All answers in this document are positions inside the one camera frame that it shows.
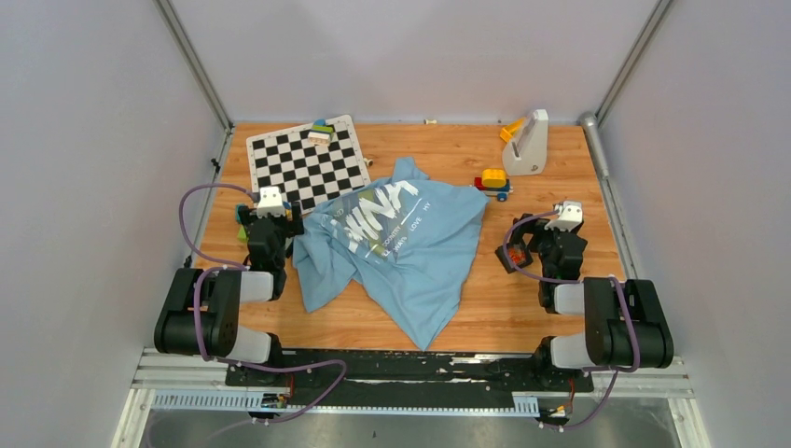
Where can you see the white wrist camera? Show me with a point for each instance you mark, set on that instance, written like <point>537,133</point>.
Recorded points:
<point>270,203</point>
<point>566,214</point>

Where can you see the stacked toy blocks on checkerboard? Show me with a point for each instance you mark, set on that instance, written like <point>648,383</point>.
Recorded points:
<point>321,133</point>

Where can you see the green toy block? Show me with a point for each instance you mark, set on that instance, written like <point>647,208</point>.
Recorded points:
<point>242,235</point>

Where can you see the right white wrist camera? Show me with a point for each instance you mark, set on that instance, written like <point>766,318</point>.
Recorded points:
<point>566,214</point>

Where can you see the orange plastic piece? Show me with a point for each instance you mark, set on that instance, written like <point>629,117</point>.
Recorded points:
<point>509,131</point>

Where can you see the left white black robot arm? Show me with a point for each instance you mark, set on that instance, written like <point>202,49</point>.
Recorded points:
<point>200,314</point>

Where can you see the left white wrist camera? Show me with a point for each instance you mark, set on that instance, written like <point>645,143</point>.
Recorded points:
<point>270,203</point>

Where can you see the white wedge stand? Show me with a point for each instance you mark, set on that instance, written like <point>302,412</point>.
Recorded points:
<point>527,152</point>

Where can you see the black white checkerboard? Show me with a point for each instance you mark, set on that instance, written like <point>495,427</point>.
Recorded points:
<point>303,171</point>

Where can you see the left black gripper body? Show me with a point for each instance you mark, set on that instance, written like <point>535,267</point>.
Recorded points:
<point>286,229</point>

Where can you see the light blue printed t-shirt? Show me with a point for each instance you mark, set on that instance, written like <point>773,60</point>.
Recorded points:
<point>408,240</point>

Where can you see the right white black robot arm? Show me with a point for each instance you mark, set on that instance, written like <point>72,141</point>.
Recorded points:
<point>624,325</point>

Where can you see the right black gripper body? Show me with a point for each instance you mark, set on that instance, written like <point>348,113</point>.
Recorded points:
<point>541,240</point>

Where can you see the black square frame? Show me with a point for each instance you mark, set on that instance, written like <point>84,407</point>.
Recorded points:
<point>501,253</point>

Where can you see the colourful toy block train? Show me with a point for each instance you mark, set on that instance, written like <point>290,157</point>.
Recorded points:
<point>494,183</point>

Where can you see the teal toy block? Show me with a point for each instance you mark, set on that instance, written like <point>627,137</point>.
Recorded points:
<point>239,213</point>

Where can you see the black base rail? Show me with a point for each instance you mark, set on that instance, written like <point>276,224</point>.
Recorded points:
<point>412,380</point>

